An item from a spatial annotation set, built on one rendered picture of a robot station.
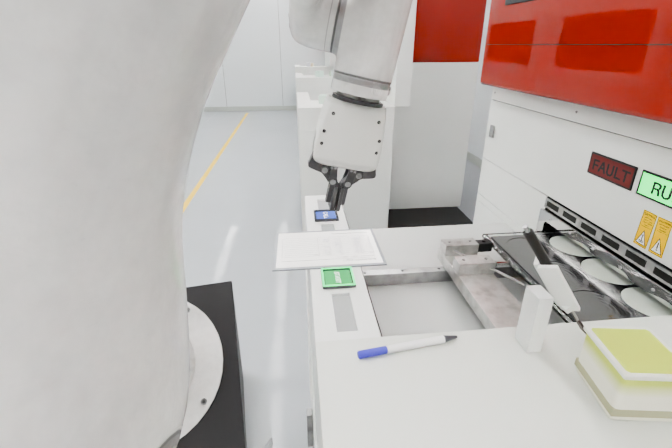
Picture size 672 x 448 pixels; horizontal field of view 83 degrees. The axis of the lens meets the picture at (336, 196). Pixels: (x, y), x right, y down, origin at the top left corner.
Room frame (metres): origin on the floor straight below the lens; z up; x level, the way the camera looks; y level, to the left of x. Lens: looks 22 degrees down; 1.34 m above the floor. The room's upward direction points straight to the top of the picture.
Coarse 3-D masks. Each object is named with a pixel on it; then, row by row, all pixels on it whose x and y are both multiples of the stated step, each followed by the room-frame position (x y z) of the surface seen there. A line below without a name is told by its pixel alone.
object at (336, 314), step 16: (320, 208) 0.88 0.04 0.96; (320, 224) 0.78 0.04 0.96; (336, 224) 0.78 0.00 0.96; (320, 272) 0.58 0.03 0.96; (320, 288) 0.53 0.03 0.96; (352, 288) 0.53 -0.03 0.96; (320, 304) 0.49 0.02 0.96; (336, 304) 0.50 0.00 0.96; (352, 304) 0.49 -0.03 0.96; (368, 304) 0.49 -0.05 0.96; (320, 320) 0.45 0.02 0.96; (336, 320) 0.46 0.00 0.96; (352, 320) 0.46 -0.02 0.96; (368, 320) 0.45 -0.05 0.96; (320, 336) 0.42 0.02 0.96; (336, 336) 0.42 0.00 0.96; (352, 336) 0.42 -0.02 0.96; (368, 336) 0.42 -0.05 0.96
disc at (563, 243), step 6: (552, 240) 0.81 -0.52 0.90; (558, 240) 0.81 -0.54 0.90; (564, 240) 0.81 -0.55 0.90; (570, 240) 0.81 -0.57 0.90; (558, 246) 0.78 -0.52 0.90; (564, 246) 0.78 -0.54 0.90; (570, 246) 0.78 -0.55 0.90; (576, 246) 0.78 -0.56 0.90; (570, 252) 0.76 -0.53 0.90; (576, 252) 0.76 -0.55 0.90; (582, 252) 0.76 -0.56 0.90; (588, 252) 0.76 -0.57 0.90
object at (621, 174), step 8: (592, 160) 0.79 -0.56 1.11; (600, 160) 0.77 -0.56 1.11; (608, 160) 0.75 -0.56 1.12; (592, 168) 0.79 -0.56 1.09; (600, 168) 0.77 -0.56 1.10; (608, 168) 0.75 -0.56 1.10; (616, 168) 0.73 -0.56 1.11; (624, 168) 0.71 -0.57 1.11; (632, 168) 0.69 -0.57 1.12; (608, 176) 0.74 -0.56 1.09; (616, 176) 0.72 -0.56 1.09; (624, 176) 0.71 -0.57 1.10; (632, 176) 0.69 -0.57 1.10; (624, 184) 0.70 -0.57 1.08
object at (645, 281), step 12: (540, 216) 0.90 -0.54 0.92; (552, 216) 0.86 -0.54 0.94; (540, 228) 0.89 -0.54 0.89; (564, 228) 0.81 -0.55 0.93; (576, 228) 0.79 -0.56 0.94; (576, 240) 0.77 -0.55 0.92; (588, 240) 0.74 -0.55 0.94; (600, 252) 0.70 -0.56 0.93; (612, 252) 0.68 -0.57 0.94; (612, 264) 0.66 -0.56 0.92; (624, 264) 0.64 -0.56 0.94; (624, 276) 0.63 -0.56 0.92; (636, 276) 0.61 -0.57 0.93; (648, 276) 0.60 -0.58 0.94; (648, 288) 0.58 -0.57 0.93; (660, 288) 0.56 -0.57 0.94; (660, 300) 0.55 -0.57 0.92
